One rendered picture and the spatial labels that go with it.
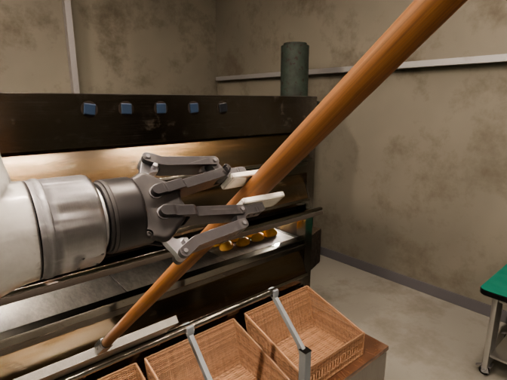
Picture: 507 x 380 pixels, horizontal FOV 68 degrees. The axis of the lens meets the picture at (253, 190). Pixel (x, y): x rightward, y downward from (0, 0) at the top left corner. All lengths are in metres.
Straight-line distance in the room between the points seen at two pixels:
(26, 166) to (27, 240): 1.31
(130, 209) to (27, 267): 0.09
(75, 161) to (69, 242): 1.34
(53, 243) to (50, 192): 0.04
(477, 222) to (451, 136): 0.88
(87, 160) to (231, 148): 0.73
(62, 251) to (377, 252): 4.63
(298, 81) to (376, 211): 1.78
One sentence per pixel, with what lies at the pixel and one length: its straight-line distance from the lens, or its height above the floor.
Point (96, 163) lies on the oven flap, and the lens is 1.70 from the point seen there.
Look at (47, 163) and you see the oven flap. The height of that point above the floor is 1.84.
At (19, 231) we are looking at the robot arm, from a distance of 0.34.
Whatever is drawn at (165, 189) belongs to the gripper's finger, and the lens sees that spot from 0.42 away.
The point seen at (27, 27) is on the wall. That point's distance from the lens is 5.57.
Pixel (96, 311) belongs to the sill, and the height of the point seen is 1.17.
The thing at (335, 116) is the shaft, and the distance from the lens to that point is 0.39.
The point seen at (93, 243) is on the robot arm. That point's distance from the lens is 0.36.
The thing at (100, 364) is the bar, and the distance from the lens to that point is 1.56.
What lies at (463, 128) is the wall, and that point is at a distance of 4.22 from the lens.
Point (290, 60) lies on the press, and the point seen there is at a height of 2.50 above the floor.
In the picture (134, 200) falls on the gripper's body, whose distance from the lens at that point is 0.38.
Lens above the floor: 2.07
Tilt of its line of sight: 13 degrees down
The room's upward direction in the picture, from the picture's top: straight up
